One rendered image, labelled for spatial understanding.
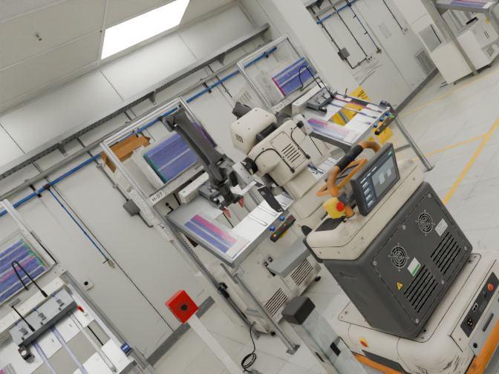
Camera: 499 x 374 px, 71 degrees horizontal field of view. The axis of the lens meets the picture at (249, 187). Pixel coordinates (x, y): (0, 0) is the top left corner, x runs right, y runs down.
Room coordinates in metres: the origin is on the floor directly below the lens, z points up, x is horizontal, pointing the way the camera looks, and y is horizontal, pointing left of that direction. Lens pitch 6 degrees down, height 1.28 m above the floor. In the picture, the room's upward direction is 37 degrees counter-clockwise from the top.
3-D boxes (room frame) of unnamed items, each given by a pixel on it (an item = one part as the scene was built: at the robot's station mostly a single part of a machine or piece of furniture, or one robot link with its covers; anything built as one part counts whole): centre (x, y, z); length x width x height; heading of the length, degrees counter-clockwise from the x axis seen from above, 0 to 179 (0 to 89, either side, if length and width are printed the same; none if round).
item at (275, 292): (2.90, 0.39, 0.31); 0.70 x 0.65 x 0.62; 119
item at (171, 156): (2.83, 0.28, 1.52); 0.51 x 0.13 x 0.27; 119
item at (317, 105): (3.46, -0.97, 0.65); 1.01 x 0.73 x 1.29; 29
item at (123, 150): (3.03, 0.52, 1.82); 0.68 x 0.30 x 0.20; 119
